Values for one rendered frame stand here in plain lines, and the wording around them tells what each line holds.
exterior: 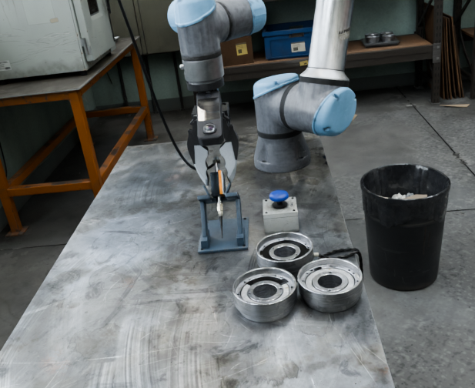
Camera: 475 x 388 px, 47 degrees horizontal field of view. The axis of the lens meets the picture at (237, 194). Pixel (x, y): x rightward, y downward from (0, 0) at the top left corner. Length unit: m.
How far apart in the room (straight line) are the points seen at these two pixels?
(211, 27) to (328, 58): 0.36
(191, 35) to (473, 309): 1.61
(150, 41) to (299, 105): 3.49
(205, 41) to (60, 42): 2.11
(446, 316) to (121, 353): 1.53
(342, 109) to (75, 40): 2.00
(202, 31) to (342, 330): 0.56
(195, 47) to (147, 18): 3.68
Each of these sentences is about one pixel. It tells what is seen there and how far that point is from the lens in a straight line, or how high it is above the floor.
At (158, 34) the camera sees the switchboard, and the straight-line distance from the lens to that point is 4.70.
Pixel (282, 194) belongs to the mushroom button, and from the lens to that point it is 1.12.
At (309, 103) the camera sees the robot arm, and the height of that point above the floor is 0.99.
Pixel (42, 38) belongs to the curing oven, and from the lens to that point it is 3.11.
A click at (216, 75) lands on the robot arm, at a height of 1.13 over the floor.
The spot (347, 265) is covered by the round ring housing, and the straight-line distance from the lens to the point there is 0.96.
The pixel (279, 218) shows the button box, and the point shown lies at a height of 0.83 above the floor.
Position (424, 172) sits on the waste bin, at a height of 0.41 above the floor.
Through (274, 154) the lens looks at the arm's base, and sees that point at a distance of 1.40.
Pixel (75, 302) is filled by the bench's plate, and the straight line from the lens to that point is 1.05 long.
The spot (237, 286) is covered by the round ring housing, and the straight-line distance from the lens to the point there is 0.93.
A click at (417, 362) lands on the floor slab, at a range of 2.02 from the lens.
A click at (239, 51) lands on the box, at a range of 4.38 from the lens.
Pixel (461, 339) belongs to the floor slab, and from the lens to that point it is 2.13.
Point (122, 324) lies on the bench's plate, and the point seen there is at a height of 0.80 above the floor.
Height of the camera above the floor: 1.36
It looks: 25 degrees down
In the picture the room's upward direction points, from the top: 7 degrees counter-clockwise
